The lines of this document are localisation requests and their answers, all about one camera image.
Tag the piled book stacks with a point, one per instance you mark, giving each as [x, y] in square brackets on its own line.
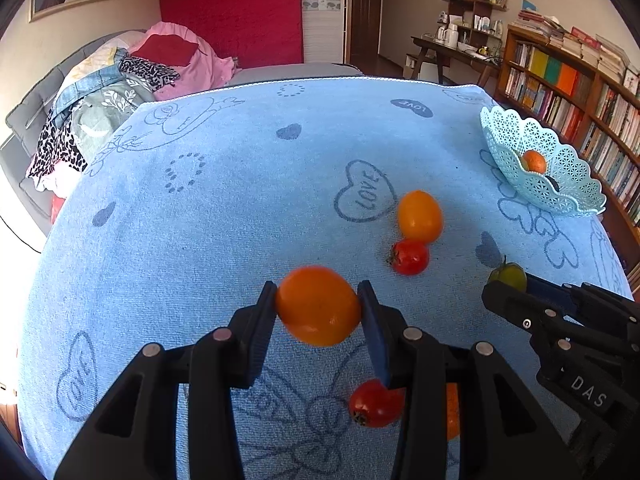
[580, 42]

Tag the green tomato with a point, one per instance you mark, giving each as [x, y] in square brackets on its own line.
[507, 276]

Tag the red mattress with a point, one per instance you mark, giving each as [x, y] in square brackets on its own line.
[230, 15]

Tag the white wardrobe panel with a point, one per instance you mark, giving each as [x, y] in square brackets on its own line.
[322, 25]

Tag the wooden bookcase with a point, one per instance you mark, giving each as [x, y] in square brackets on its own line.
[590, 110]

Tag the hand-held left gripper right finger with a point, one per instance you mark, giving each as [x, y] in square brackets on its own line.
[374, 332]

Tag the white kettle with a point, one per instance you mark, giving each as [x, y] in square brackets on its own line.
[452, 37]

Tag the pink cloth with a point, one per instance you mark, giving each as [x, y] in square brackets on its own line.
[210, 72]

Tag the wooden desk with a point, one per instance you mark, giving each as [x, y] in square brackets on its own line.
[450, 55]

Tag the red cloth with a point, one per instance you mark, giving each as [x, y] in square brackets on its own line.
[162, 49]

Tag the leopard print cloth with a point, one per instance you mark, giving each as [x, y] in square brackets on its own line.
[55, 152]
[147, 72]

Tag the large orange tomato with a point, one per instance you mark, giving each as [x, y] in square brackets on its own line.
[317, 310]

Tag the small red tomato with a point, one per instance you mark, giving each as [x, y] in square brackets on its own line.
[411, 257]

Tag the dark wooden door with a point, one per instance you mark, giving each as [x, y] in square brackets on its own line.
[366, 20]

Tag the grey floral cloth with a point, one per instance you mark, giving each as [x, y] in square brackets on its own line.
[110, 105]

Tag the wooden desktop shelf unit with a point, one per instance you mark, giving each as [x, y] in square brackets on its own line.
[475, 12]

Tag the blue printed towel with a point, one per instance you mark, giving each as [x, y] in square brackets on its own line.
[225, 210]

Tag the blue denim cloth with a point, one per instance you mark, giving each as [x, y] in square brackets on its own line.
[80, 85]

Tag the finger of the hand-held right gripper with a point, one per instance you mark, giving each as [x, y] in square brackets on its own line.
[547, 289]
[505, 302]

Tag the orange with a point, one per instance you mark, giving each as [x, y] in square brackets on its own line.
[452, 410]
[534, 161]

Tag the light blue lattice basket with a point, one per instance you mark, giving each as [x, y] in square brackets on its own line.
[505, 135]

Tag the rows of shelved books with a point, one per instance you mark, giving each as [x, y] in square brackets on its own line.
[555, 75]

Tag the dark wrinkled fruit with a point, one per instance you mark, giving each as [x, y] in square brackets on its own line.
[553, 183]

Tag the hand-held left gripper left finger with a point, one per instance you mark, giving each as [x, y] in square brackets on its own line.
[262, 332]

